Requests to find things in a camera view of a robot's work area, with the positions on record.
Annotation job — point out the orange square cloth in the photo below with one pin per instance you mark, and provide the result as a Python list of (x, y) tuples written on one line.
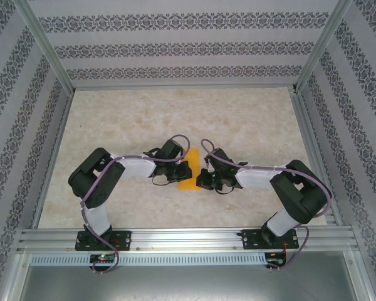
[(195, 156)]

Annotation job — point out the aluminium mounting rail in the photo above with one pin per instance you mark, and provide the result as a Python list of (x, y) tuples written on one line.
[(188, 238)]

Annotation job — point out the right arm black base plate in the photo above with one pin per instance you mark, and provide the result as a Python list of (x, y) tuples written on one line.
[(250, 239)]

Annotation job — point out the aluminium back rail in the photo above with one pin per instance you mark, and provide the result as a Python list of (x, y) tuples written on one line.
[(181, 87)]

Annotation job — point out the aluminium side rail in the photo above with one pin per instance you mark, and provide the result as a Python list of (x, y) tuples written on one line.
[(51, 156), (313, 141)]

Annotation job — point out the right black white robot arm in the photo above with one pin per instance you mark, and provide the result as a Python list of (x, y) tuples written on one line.
[(297, 194)]

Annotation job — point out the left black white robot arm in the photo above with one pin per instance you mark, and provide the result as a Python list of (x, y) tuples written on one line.
[(97, 185)]

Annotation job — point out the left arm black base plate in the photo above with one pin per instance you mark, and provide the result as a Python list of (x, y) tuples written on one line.
[(123, 239)]

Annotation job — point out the aluminium frame post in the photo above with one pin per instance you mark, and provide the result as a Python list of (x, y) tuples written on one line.
[(322, 47), (44, 47)]

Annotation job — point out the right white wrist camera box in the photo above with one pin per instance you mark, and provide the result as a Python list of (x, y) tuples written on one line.
[(208, 164)]

